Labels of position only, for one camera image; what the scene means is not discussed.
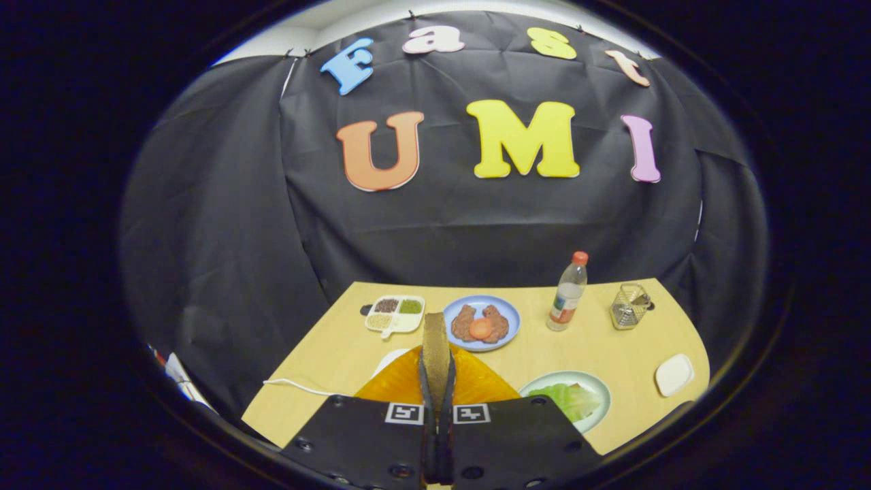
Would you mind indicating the blue round plate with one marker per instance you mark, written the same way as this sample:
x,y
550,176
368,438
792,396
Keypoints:
x,y
514,320

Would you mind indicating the brown meat patty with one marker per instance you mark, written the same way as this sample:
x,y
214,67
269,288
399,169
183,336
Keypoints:
x,y
463,323
499,323

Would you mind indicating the clear bottle with red cap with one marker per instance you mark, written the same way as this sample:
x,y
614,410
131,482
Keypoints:
x,y
566,299

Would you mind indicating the white square dish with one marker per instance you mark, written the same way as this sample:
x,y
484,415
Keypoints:
x,y
674,375

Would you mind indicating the orange tomato slice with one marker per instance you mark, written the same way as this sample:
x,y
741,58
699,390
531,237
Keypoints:
x,y
480,329

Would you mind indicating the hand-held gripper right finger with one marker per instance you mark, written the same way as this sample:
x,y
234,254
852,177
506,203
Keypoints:
x,y
510,442

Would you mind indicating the black backdrop cloth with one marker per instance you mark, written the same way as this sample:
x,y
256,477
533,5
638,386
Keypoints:
x,y
517,231

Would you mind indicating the pale green round plate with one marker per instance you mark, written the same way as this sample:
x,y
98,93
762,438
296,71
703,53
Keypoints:
x,y
592,381

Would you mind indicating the white clutter beside table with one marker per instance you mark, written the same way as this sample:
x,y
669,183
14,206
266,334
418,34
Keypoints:
x,y
180,378

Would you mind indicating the brown toast slice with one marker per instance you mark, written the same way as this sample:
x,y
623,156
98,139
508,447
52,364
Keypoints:
x,y
435,347

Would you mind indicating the white divided seasoning tray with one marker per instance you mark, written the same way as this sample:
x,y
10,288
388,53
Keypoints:
x,y
401,321

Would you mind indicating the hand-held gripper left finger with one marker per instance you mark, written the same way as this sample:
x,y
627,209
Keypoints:
x,y
367,442

